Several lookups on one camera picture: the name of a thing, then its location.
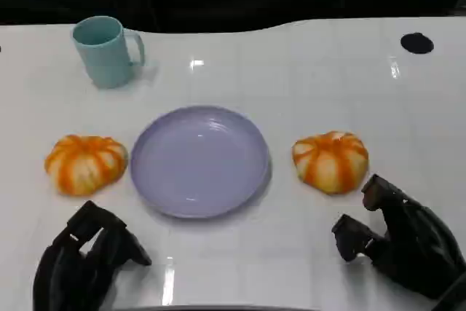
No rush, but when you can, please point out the orange white toy bread roll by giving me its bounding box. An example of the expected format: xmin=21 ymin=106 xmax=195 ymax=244
xmin=291 ymin=130 xmax=369 ymax=195
xmin=44 ymin=134 xmax=129 ymax=197

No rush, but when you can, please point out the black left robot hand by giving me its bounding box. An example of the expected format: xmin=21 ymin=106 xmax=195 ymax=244
xmin=32 ymin=200 xmax=153 ymax=311

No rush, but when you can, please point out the black table cable hole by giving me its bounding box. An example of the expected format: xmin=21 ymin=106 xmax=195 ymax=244
xmin=400 ymin=32 xmax=435 ymax=55

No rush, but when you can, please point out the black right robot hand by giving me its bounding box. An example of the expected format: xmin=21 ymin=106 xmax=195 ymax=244
xmin=331 ymin=173 xmax=466 ymax=301

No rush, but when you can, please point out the pale green mug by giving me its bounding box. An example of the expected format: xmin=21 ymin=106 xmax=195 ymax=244
xmin=71 ymin=15 xmax=146 ymax=90

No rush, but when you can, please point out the lilac plate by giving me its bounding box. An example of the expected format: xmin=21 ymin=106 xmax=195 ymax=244
xmin=130 ymin=105 xmax=272 ymax=220

